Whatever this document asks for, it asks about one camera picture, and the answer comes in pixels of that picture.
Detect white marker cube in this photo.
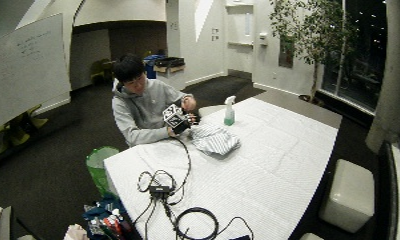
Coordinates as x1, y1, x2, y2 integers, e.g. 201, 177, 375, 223
161, 103, 188, 130

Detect striped folded cloth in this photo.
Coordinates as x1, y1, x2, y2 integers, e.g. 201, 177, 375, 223
188, 122, 242, 157

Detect green spray bottle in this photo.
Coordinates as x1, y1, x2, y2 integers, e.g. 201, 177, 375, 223
222, 95, 237, 127

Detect the person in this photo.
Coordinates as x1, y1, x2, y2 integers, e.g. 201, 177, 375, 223
110, 54, 198, 148

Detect black storage crate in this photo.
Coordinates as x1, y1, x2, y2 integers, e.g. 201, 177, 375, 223
153, 56, 186, 70

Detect blue recycling bin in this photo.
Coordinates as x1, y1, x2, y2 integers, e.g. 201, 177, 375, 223
141, 54, 166, 80

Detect black hub box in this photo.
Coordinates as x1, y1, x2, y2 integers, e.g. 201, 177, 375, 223
148, 185, 173, 197

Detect yellow-green chair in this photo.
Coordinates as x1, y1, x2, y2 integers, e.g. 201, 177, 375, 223
89, 58, 116, 83

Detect white door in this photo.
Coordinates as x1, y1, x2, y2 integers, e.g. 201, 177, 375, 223
225, 0, 257, 73

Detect green mesh waste bin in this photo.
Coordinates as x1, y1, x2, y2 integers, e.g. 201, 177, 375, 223
84, 145, 121, 198

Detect potted indoor tree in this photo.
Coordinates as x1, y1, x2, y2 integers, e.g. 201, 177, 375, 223
268, 0, 357, 105

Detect dark blue open bag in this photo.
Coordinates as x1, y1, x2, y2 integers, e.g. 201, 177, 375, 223
81, 195, 137, 240

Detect large whiteboard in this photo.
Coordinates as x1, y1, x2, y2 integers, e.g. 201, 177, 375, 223
0, 13, 73, 135

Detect yellow-green folded seat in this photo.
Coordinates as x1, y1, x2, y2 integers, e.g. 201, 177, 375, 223
0, 105, 49, 148

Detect large dark window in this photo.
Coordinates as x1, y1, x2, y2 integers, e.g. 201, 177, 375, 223
319, 0, 389, 112

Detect white cube stool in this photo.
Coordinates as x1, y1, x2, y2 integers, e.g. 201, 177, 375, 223
317, 158, 375, 234
298, 232, 325, 240

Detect pale crumpled bag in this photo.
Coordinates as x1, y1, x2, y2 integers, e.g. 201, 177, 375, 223
63, 223, 91, 240

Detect black glove cable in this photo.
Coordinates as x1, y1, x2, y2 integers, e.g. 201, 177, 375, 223
169, 135, 193, 198

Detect thin looped black cable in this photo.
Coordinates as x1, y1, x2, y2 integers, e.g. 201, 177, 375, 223
136, 169, 178, 194

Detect coiled black cable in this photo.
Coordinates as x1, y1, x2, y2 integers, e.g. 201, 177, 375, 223
174, 206, 220, 240

